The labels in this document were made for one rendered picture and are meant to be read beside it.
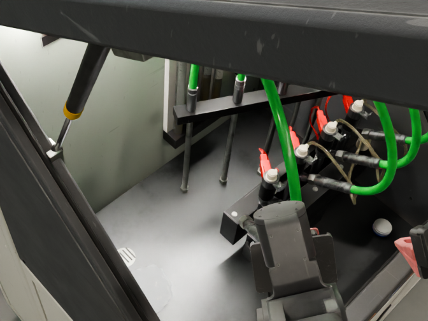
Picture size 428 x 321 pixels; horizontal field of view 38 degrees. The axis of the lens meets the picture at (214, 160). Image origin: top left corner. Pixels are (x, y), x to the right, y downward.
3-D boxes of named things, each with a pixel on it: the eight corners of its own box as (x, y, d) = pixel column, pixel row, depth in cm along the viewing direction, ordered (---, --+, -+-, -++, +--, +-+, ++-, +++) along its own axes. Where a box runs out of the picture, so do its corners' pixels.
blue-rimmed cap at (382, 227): (383, 241, 130) (385, 237, 129) (368, 228, 132) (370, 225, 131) (393, 230, 132) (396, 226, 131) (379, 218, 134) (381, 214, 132)
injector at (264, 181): (262, 253, 119) (281, 194, 102) (244, 235, 121) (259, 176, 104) (272, 244, 120) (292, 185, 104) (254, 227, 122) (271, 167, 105)
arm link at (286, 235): (265, 357, 60) (352, 338, 59) (236, 248, 58) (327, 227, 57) (260, 304, 72) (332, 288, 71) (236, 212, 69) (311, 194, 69)
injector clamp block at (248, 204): (251, 283, 122) (262, 247, 110) (216, 249, 126) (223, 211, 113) (355, 189, 138) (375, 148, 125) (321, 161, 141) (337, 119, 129)
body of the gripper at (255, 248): (249, 239, 78) (249, 261, 70) (330, 230, 77) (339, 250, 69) (256, 287, 79) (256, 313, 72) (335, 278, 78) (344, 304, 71)
